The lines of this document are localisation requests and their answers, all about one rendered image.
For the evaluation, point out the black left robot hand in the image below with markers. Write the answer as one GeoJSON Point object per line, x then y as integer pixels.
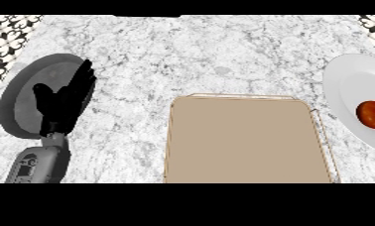
{"type": "Point", "coordinates": [65, 101]}

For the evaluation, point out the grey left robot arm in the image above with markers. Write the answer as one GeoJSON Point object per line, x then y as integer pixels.
{"type": "Point", "coordinates": [43, 160]}

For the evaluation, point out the grey round plate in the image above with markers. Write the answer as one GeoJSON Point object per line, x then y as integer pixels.
{"type": "Point", "coordinates": [29, 104]}

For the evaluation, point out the tan rectangular tray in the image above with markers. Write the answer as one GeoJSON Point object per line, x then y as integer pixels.
{"type": "Point", "coordinates": [246, 140]}

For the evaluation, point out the white round plate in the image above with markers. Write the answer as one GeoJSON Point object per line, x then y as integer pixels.
{"type": "Point", "coordinates": [348, 97]}

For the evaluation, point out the red tomato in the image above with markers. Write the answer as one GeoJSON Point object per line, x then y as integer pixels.
{"type": "Point", "coordinates": [366, 113]}

